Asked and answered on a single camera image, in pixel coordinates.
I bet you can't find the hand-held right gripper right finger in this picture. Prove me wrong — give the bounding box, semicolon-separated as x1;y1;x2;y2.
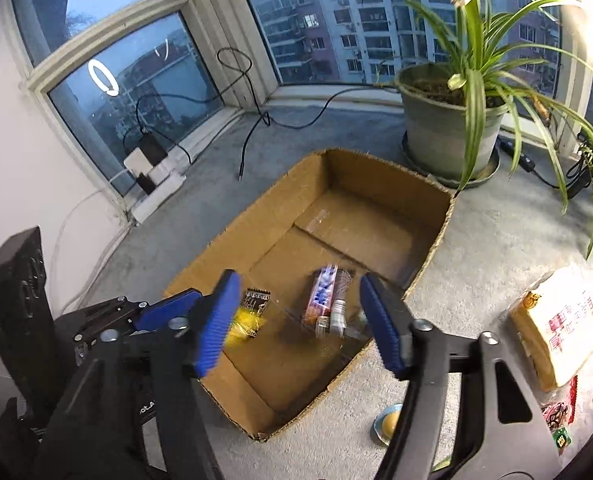
359;272;564;480

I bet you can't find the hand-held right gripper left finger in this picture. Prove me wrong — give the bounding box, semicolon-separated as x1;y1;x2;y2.
34;269;242;480

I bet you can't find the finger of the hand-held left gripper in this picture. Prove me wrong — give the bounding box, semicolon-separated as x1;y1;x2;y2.
71;288;203;348

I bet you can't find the brown cardboard box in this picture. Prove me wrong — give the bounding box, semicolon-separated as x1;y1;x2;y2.
162;147;456;442

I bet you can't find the bagged sliced bread loaf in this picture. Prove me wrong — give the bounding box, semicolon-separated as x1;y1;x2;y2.
509;265;593;393

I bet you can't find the yellow snack packet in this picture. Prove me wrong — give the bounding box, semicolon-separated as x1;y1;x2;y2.
226;305;267;348

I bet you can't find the dark patterned snack packet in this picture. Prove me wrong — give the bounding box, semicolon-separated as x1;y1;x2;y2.
241;287;272;318

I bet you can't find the small blue yellow cup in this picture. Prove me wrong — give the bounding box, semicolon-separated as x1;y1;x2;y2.
373;402;404;446

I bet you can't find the white power strip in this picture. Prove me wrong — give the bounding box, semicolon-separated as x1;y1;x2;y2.
129;146;193;225

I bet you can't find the white power adapter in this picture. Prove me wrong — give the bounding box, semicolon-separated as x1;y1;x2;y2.
124;147;152;173

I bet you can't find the black charger brick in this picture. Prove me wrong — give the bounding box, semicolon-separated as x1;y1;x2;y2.
137;130;170;166

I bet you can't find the dark pot saucer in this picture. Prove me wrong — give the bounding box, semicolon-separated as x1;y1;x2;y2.
401;130;501;190

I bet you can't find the red snack packet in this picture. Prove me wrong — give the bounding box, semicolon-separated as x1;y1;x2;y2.
541;375;579;431

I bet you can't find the grey plant pot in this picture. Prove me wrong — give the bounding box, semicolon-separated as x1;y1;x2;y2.
393;62;509;181

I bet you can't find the small green packet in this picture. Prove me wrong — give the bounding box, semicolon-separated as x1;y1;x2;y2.
551;427;573;456

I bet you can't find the green spider plant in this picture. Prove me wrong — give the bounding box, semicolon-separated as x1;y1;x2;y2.
376;0;593;211

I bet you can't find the white cable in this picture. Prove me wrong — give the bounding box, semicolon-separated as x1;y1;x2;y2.
51;170;137;316

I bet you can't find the long black cable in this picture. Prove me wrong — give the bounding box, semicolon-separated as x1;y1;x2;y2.
217;47;402;182

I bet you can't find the thin black charger cable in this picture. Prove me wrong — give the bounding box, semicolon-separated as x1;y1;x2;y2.
123;92;227;166

